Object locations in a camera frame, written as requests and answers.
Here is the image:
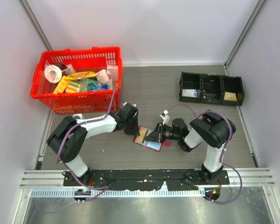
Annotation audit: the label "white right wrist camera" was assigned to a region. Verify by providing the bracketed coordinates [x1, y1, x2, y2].
[160, 110, 170, 125]

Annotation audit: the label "cards in left bin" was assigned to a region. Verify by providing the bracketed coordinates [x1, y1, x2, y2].
[182, 89, 197, 98]

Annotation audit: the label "pink white box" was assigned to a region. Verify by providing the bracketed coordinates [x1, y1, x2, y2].
[106, 65, 119, 81]

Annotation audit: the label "red leather card holder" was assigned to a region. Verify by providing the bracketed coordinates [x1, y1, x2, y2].
[133, 136, 171, 152]

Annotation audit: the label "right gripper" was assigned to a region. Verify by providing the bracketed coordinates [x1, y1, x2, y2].
[145, 123, 180, 143]

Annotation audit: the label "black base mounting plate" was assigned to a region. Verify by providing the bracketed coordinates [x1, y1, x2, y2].
[62, 169, 230, 191]

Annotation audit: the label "black three-compartment bin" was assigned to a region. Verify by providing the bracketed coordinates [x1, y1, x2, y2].
[179, 72, 245, 106]

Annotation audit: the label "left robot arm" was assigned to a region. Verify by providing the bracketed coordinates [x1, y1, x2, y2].
[47, 103, 139, 186]

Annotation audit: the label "gold card in bin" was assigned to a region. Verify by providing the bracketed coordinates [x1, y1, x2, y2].
[224, 92, 237, 101]

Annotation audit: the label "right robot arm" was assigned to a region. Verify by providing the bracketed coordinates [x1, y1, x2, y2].
[144, 110, 236, 184]

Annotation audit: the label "red plastic shopping basket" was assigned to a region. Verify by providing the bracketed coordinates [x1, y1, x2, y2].
[30, 46, 122, 114]

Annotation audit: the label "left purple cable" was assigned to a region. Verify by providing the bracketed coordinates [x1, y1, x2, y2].
[56, 85, 129, 201]

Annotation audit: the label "yellow chips bag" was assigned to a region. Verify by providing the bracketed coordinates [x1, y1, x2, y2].
[66, 71, 98, 80]

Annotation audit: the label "black tape roll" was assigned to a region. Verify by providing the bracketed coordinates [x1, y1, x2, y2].
[53, 63, 69, 72]

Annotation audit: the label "green blue packet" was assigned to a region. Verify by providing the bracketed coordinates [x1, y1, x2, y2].
[79, 79, 108, 92]

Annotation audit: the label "yellow orange striped package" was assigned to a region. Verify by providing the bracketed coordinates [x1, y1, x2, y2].
[53, 76, 81, 94]

